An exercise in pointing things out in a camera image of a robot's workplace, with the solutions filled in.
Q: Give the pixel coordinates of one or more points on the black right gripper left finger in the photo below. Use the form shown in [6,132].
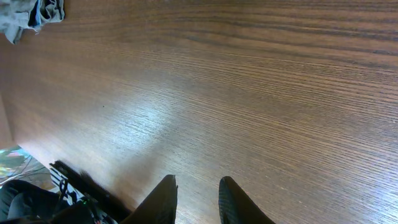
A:
[159,207]

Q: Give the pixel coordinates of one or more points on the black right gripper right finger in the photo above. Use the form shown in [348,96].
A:
[236,207]

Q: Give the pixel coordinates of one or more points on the folded khaki shorts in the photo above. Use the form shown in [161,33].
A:
[18,15]

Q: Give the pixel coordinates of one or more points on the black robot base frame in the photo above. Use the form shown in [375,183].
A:
[79,200]

